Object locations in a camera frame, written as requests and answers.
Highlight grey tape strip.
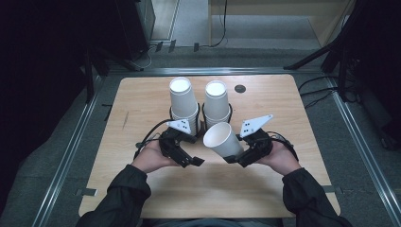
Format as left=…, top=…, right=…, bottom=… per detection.
left=321, top=184, right=343, bottom=195
left=75, top=187, right=98, bottom=198

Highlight light wooden furniture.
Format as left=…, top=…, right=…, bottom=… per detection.
left=207, top=0, right=357, bottom=48

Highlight right hand-held gripper cable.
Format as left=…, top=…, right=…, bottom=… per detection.
left=267, top=130, right=300, bottom=162

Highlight person's left hand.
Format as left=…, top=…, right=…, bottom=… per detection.
left=130, top=138, right=182, bottom=174

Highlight black cabinet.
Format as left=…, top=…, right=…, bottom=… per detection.
left=113, top=0, right=156, bottom=61

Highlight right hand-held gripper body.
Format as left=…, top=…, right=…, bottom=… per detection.
left=239, top=113, right=274, bottom=161

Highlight black metal stand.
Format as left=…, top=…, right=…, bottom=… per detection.
left=82, top=46, right=145, bottom=104

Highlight stack of white cups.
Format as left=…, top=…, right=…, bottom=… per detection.
left=168, top=77, right=201, bottom=137
left=203, top=80, right=232, bottom=131

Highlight black tripod stand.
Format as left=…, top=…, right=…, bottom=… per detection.
left=283, top=0, right=401, bottom=103

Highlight black hanging cable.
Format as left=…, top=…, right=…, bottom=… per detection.
left=206, top=0, right=229, bottom=49

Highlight black wire cup holder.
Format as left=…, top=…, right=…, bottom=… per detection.
left=168, top=101, right=234, bottom=140

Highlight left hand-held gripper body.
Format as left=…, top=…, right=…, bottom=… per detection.
left=158, top=118, right=199, bottom=162

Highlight white paper cup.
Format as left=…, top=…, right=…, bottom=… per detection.
left=202, top=121, right=246, bottom=159

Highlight black floor cables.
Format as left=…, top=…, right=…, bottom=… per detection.
left=297, top=75, right=361, bottom=110

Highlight white floor cable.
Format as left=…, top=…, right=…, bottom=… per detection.
left=134, top=43, right=159, bottom=69

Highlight metal floor rail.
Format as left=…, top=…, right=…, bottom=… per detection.
left=30, top=75, right=103, bottom=227
left=324, top=76, right=401, bottom=227
left=108, top=66, right=323, bottom=77

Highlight person's right hand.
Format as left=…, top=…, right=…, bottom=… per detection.
left=255, top=139, right=303, bottom=177

